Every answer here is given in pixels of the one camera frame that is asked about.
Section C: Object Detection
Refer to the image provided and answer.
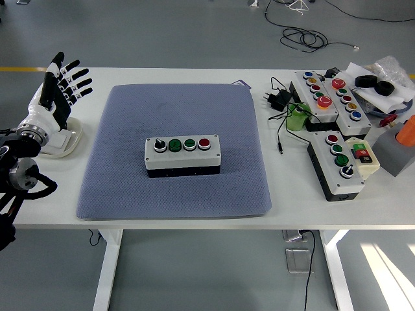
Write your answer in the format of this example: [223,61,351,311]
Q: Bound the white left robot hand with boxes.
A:
[21,51,94,135]

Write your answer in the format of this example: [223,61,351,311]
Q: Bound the grey four-control button box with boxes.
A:
[144,134,221,179]

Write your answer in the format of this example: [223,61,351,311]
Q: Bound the five-button box orange-ringed stop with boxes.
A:
[289,70,340,132]

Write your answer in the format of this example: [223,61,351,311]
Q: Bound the five-button box red stop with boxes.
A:
[320,71,373,137]

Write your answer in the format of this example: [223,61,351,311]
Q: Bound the cream oval tray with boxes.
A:
[38,117,84,159]

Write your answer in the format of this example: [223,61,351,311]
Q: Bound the grey-blue textured mat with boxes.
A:
[75,83,272,221]

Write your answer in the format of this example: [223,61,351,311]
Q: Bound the white table leg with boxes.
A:
[319,229,354,311]
[92,229,124,311]

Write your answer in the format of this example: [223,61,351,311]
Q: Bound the white card with blue edge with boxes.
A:
[229,79,253,90]

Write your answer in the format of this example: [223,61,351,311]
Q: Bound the black power adapter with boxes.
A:
[262,89,292,113]

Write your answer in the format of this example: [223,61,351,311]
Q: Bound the silver floor socket plate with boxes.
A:
[285,248,314,275]
[281,229,305,242]

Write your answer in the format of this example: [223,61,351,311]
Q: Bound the four-control box with selector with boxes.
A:
[307,130,366,202]

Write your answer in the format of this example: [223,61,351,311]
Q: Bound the cream box green red buttons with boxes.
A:
[344,136,381,181]

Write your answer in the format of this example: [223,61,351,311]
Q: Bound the red knob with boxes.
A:
[379,113,398,128]

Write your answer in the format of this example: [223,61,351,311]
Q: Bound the white foam sheet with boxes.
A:
[343,62,415,114]

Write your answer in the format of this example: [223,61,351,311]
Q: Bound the grey block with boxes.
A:
[370,122,415,178]

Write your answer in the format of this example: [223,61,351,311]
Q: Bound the clear bubble wrap bag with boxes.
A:
[364,55,411,91]

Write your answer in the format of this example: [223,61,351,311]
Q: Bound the blue-grey round plate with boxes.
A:
[366,98,414,116]

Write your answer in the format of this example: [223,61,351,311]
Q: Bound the orange cylinder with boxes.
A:
[394,115,415,146]

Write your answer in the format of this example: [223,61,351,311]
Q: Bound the white wall switch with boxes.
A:
[48,129,74,148]

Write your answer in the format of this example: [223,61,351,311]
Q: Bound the black adapter cord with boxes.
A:
[267,76,313,156]

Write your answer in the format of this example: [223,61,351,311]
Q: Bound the coiled black floor cable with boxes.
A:
[263,0,360,52]

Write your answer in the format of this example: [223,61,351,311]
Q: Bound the white floor cord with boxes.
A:
[285,0,311,16]

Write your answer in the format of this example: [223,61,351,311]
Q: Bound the black hanging power cable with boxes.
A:
[303,229,317,311]

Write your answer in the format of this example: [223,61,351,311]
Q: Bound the black foam ring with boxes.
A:
[354,75,378,88]
[375,80,396,97]

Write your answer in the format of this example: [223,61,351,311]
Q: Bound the long black floor cable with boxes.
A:
[324,0,415,23]

